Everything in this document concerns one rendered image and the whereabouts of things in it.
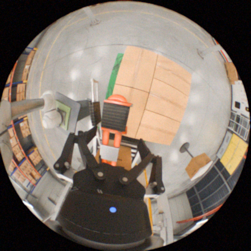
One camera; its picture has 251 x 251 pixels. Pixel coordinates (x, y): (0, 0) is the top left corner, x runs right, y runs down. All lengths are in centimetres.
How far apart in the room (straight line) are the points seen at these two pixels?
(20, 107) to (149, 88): 113
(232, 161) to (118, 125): 727
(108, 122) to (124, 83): 70
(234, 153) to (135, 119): 714
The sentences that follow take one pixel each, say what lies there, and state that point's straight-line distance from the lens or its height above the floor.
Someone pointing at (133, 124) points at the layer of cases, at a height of 54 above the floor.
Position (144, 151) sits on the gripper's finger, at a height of 125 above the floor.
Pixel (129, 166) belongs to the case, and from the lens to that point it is 79.
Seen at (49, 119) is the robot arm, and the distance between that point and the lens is 82.
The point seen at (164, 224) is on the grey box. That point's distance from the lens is 153.
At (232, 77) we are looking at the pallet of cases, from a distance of 680.
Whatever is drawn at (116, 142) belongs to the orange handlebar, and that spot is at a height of 119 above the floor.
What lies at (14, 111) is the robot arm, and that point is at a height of 136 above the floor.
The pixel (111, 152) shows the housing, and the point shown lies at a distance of 25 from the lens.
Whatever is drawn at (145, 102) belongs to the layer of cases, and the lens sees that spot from 86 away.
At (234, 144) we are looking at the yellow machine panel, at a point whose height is 121.
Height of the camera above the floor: 138
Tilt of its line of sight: 68 degrees down
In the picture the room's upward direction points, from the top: 171 degrees counter-clockwise
